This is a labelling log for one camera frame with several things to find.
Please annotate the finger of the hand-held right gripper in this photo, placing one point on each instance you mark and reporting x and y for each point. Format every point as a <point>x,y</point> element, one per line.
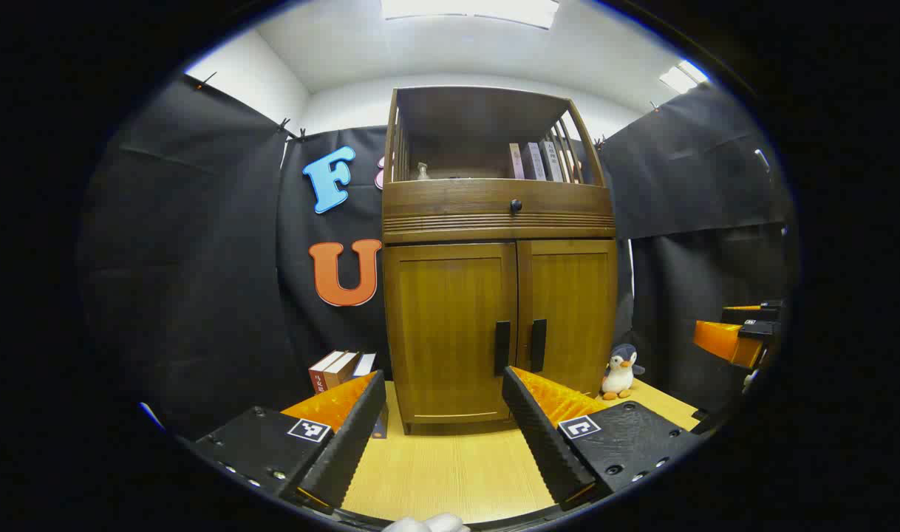
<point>768,304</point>
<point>727,341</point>

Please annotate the brown book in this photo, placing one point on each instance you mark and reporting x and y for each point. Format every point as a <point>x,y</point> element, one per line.
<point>341,369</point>

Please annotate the wooden cabinet drawer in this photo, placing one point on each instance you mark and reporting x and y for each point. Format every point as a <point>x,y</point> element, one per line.
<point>457,199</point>

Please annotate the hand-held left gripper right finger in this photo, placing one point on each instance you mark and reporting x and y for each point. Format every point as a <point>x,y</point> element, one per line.
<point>539,443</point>

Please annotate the penguin plush toy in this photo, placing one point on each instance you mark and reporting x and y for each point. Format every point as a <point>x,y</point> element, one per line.
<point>618,373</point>

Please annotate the red book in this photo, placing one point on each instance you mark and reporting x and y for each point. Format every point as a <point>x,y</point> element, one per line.
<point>318,378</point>

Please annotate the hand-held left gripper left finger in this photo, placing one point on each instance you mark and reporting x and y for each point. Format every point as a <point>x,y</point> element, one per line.
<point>350,443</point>

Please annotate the wooden double-door shoe cabinet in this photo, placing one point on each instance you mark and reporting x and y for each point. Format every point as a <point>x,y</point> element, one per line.
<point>494,222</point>

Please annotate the wooden shoe cabinet door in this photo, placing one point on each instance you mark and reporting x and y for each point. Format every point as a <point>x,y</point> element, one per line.
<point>575,295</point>
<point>442,325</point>

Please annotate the black backdrop cloth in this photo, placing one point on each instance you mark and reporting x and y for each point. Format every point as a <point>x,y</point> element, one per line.
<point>199,258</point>

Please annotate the ceiling light panel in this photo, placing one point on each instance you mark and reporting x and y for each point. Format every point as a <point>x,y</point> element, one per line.
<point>684,76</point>
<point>472,10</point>

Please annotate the pink upright book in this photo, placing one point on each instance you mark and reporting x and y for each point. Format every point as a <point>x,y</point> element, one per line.
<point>517,162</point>

